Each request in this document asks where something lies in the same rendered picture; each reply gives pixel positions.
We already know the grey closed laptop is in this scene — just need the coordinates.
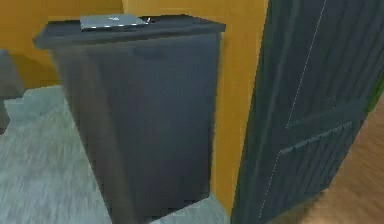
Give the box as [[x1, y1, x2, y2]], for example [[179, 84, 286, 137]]
[[79, 13, 149, 33]]

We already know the dark grey room door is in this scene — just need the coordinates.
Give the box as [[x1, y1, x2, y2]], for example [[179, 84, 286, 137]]
[[230, 0, 384, 224]]

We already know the dark grey cabinet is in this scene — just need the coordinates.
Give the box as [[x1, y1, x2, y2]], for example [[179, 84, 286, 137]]
[[32, 13, 227, 224]]

